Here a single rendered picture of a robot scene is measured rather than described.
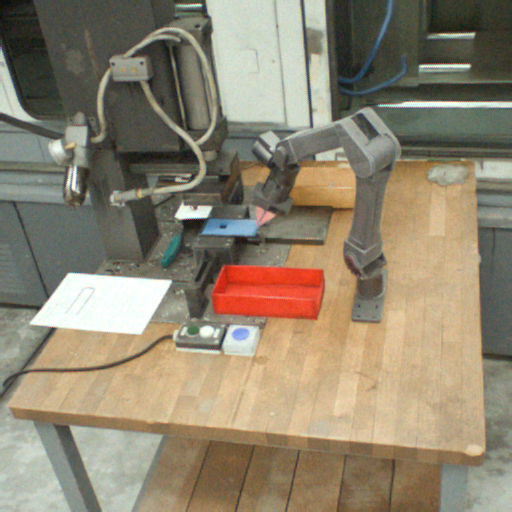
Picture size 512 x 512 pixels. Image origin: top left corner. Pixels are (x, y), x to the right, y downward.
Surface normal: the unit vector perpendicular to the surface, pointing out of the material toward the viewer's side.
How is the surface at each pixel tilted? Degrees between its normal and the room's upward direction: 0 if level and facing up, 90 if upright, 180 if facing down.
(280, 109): 90
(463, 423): 0
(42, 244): 90
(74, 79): 90
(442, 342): 0
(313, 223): 0
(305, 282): 90
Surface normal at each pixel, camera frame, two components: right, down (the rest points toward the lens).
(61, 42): -0.22, 0.58
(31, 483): -0.11, -0.81
